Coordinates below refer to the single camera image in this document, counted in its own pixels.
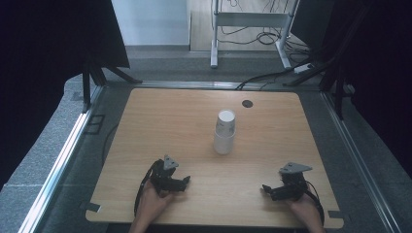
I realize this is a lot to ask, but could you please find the white power strip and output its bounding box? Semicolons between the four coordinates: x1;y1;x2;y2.
292;62;315;75

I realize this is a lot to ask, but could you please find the thick black floor cable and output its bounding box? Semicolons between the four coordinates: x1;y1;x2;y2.
235;57;313;91

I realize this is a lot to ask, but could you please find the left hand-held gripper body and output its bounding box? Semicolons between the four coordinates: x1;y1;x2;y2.
150;154;187;196

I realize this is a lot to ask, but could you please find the black curtain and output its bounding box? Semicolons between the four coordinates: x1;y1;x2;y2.
0;0;131;192
291;0;412;179

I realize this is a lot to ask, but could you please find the black tape rectangle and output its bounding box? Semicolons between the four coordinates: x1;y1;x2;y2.
84;114;106;136

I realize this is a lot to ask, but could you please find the right hand-held gripper black cable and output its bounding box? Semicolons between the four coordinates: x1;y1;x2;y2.
303;180;326;226

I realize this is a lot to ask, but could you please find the white metal stand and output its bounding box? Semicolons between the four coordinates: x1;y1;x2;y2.
209;0;301;70

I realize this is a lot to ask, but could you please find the coiled black floor cable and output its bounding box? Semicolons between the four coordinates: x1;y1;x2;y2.
217;25;312;56

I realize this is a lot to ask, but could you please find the black tripod stand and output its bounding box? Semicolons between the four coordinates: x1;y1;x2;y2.
81;61;144;115

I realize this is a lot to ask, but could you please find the black metal stand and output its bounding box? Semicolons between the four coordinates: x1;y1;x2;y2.
283;6;370;121

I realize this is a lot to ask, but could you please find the person's left hand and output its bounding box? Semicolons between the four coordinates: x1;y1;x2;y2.
135;181;176;224

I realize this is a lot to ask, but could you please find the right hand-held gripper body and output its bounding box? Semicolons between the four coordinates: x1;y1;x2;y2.
269;161;314;203

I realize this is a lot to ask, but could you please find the person's right hand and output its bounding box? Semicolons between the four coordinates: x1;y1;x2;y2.
286;191;323;225

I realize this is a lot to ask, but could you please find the white paper cup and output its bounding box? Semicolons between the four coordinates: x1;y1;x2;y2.
215;109;237;137
212;129;236;155

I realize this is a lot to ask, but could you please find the aluminium rail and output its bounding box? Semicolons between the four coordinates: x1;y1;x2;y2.
17;84;105;233
320;91;402;233

